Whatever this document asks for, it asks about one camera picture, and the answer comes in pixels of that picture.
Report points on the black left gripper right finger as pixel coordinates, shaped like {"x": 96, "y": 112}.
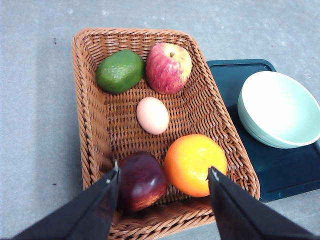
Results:
{"x": 242, "y": 216}

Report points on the dark teal rectangular tray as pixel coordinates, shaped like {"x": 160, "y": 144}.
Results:
{"x": 280, "y": 171}

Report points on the brown wicker basket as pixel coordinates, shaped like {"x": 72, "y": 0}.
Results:
{"x": 110, "y": 129}

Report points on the orange mandarin fruit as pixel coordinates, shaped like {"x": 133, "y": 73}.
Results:
{"x": 188, "y": 160}

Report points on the dark purple plum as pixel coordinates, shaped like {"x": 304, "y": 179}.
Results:
{"x": 142, "y": 181}

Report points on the red yellow apple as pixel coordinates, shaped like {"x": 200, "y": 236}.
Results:
{"x": 168, "y": 67}

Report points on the beige brown egg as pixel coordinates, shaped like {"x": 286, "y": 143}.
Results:
{"x": 153, "y": 115}

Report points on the light green ceramic bowl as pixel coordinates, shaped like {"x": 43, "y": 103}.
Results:
{"x": 279, "y": 110}

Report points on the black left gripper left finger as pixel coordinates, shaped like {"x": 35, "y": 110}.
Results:
{"x": 88, "y": 217}

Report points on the green avocado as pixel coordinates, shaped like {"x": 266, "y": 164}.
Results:
{"x": 119, "y": 71}

